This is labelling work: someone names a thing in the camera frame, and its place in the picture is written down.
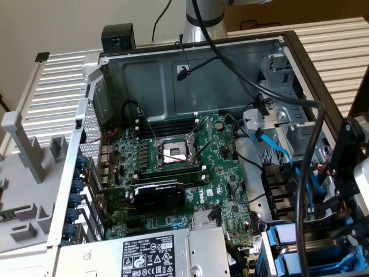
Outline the thin black hanging cable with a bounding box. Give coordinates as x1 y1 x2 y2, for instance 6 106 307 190
152 0 174 44

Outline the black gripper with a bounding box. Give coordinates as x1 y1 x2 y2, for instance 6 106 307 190
328 115 364 203

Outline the thin locking lever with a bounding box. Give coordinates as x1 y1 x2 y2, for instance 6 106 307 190
137 106 159 144
192 134 214 164

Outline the silver power supply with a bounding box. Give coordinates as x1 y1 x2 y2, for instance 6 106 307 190
57 226 231 277

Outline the green RAM stick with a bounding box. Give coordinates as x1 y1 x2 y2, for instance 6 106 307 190
0 204 30 222

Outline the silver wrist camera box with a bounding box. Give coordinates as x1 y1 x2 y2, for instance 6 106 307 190
352 160 369 200

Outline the metal disk bay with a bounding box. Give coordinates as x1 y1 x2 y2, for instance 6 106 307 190
258 210 369 277

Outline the grey parts rack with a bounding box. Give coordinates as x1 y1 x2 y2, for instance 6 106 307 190
0 111 73 254

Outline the black strap on cage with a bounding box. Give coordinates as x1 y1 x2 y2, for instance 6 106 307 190
252 98 273 116

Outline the silver drive cage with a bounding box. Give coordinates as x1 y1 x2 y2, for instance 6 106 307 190
243 54 319 158

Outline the small black looped wire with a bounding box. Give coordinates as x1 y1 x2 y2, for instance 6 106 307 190
122 99 145 119

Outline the black box device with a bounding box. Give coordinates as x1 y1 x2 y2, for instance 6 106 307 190
100 23 137 53

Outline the black graphics card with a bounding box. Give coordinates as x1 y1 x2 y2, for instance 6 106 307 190
97 181 187 215

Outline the CPU socket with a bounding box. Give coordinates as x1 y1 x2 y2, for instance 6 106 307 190
152 135 202 171

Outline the black RAM slot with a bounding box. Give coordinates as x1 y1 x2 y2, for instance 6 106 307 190
135 164 202 171
134 117 199 124
135 169 206 176
135 173 207 181
134 121 199 129
140 130 193 138
137 177 207 187
138 126 197 133

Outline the sleeved yellow cable bundle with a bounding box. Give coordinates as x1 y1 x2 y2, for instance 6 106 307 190
226 241 251 277

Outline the black wire with red band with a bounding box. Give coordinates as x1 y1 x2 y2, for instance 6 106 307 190
174 40 260 104

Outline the silver chipset heatsink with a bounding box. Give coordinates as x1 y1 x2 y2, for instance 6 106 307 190
192 212 219 230

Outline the black wire on case floor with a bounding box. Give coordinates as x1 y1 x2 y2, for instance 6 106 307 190
238 154 265 171

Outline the black ribbed fan duct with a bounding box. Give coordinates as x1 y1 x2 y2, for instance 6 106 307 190
260 162 308 223

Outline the open metal PC case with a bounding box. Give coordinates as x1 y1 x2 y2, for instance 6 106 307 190
46 30 369 277

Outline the hard disk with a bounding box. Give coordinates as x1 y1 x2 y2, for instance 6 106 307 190
273 236 361 276
266 220 355 250

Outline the thick black camera cable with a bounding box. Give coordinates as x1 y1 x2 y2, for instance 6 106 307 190
191 0 327 277

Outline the green Dell motherboard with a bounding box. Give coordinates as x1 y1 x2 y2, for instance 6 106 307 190
99 112 260 254

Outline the brown cardboard box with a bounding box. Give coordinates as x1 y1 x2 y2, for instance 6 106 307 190
224 4 369 32

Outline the blue SATA wire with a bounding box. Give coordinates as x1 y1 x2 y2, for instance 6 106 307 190
252 128 315 216
312 173 326 200

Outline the silver socket cover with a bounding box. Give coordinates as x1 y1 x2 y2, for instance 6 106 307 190
187 115 214 143

